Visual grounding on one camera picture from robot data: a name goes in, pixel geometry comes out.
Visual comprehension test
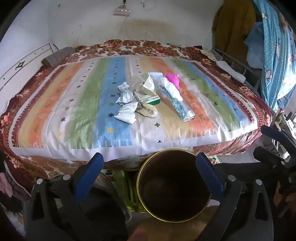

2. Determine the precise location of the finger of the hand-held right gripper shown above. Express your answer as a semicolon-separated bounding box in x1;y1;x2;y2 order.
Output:
261;125;296;158
253;146;292;169

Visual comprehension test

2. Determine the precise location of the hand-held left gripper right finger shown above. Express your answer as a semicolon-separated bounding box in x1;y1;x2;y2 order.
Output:
195;153;273;241

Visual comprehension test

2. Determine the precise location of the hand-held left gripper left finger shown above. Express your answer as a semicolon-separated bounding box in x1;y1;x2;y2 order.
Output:
24;152;104;241

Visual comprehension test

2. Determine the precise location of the round metal tin can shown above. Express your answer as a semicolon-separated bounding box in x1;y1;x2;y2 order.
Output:
136;149;212;223

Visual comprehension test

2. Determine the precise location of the small printed cardboard box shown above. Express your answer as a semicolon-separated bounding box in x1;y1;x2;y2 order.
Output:
133;89;161;106

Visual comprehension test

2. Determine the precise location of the cream paper wrapper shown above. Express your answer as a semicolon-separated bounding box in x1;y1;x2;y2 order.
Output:
142;75;158;96

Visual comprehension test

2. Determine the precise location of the green cartoon mat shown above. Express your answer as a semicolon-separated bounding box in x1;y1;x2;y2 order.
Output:
102;169;145;212

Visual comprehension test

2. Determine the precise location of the striped colourful blanket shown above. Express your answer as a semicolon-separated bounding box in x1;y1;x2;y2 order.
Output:
10;54;258;164

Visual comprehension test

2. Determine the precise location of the blue glitter wrapper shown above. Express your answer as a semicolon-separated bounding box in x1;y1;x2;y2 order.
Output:
170;97;196;122

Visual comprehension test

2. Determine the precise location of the white tissue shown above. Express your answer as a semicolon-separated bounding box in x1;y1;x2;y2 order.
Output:
114;102;139;124

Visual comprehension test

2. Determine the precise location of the blue polka dot cloth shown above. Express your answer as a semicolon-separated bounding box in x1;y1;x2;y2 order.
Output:
252;0;296;112

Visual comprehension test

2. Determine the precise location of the white cloth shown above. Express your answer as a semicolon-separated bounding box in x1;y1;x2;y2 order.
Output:
216;61;246;82

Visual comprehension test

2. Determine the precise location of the clear plastic wrapper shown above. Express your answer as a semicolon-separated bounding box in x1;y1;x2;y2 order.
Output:
135;102;159;118

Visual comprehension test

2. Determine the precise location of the white printed plastic wrapper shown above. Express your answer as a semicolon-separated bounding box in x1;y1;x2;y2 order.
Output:
154;77;184;102

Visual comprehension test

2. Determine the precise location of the crumpled white paper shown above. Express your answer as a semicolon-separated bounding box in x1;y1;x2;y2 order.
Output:
116;82;134;105

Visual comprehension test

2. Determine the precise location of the light blue garment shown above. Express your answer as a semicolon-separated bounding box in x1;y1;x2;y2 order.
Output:
245;22;265;67

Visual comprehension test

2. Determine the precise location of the pink plastic bag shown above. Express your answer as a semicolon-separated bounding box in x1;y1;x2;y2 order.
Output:
165;72;181;90

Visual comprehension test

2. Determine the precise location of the mustard yellow hanging garment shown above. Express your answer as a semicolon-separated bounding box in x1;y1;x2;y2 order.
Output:
212;0;257;63

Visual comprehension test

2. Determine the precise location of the grey pillow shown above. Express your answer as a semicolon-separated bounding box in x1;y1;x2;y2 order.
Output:
41;47;76;67

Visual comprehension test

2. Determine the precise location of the white wooden headboard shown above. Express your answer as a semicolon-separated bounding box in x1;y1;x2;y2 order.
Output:
0;43;59;92

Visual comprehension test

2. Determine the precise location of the brown floral blanket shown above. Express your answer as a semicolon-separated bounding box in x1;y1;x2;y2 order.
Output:
0;39;273;216

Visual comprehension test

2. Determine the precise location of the white power strip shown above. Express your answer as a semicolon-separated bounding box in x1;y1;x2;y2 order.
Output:
113;8;132;16

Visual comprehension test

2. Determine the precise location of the metal bed rail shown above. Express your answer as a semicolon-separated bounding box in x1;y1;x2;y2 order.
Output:
211;47;263;93

